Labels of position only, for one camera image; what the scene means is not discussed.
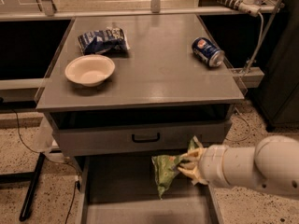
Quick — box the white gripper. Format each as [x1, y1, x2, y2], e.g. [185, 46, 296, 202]
[178, 145, 229, 188]

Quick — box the green jalapeno chip bag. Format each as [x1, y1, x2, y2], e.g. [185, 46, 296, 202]
[151, 136, 203, 199]

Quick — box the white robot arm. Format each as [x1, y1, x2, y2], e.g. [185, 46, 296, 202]
[178, 135, 299, 200]

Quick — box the grey top drawer front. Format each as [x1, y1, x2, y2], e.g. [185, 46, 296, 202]
[53, 119, 232, 157]

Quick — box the open grey middle drawer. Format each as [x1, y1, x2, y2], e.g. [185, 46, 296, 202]
[76, 151, 224, 224]

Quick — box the grey drawer cabinet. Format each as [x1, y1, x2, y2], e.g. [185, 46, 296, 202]
[35, 13, 245, 224]

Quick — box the blue chip bag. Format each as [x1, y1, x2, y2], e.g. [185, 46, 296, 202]
[78, 27, 130, 55]

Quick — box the blue soda can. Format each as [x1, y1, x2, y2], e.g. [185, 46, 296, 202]
[192, 37, 225, 68]

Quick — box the white paper bowl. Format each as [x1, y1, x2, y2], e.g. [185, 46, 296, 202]
[64, 55, 115, 87]

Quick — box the black metal table leg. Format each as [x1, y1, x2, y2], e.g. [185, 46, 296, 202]
[0, 153, 45, 222]

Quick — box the white power strip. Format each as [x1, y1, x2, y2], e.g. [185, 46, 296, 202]
[216, 0, 261, 17]

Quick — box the black drawer handle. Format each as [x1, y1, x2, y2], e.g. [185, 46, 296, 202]
[131, 133, 161, 143]

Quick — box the black floor cable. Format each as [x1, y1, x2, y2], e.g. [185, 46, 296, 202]
[10, 109, 81, 224]

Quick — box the white power cable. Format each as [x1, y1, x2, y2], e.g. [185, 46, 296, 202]
[240, 12, 264, 77]

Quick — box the metal frame rail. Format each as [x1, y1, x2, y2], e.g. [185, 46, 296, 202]
[0, 4, 285, 22]

